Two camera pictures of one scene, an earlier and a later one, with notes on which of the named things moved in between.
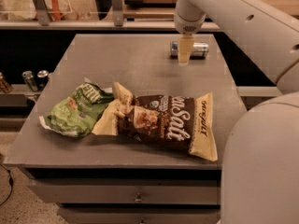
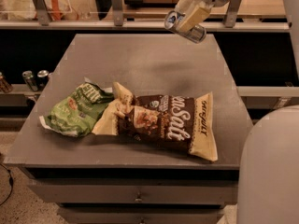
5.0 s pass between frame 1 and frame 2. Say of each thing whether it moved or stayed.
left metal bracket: stayed
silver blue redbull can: moved
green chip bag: stayed
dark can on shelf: stayed
